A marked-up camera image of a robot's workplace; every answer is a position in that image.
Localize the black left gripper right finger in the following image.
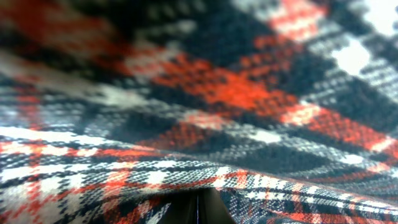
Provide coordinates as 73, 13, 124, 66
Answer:
198, 188, 235, 224

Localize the plaid red blue shirt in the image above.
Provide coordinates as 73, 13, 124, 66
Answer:
1, 0, 397, 223

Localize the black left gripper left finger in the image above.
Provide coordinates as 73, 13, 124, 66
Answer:
158, 191, 198, 224

